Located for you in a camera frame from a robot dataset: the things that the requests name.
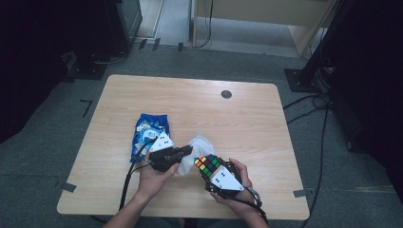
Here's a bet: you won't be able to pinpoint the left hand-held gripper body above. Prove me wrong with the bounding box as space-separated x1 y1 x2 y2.
147 130 179 173

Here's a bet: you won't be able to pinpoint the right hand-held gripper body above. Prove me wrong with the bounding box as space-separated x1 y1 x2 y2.
202 160 249 200

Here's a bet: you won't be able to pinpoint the multicoloured puzzle cube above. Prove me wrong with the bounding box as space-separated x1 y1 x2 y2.
193 154 223 179

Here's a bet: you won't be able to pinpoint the white wet wipe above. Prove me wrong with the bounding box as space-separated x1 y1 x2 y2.
176 132 217 177

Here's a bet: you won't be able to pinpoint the blue wet wipes packet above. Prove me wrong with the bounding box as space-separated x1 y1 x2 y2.
129 113 171 164

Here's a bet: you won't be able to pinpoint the person's left hand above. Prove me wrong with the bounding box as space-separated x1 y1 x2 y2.
136 150 181 200

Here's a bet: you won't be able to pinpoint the person's right hand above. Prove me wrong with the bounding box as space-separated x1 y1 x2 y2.
210 158 255 220

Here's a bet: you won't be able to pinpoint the black metal stand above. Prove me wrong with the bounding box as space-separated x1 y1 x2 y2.
283 0 350 94

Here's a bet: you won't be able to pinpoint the black floor stand base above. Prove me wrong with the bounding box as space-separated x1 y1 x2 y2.
66 51 109 81

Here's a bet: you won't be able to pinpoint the black cabinet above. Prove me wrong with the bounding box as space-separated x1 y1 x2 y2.
104 0 144 55

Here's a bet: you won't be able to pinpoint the dark curtain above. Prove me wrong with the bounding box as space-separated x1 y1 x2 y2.
0 0 110 144
329 0 403 205

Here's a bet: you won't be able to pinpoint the light wooden furniture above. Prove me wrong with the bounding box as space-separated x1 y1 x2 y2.
189 0 337 59

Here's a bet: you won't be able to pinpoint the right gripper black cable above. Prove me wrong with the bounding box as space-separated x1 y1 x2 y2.
221 185 269 223

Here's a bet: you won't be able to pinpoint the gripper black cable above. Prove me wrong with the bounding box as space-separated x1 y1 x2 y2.
118 139 154 212
221 185 269 223

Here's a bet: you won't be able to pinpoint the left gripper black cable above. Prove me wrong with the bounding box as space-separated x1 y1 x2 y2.
118 139 154 212

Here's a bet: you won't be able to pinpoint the long black floor cable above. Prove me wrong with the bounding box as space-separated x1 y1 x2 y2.
298 101 331 228

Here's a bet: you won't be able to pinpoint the coiled black floor cables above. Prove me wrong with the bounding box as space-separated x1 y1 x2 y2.
282 92 333 124

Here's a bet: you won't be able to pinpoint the hanging black cable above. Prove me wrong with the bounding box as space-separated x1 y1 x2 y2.
193 0 214 50

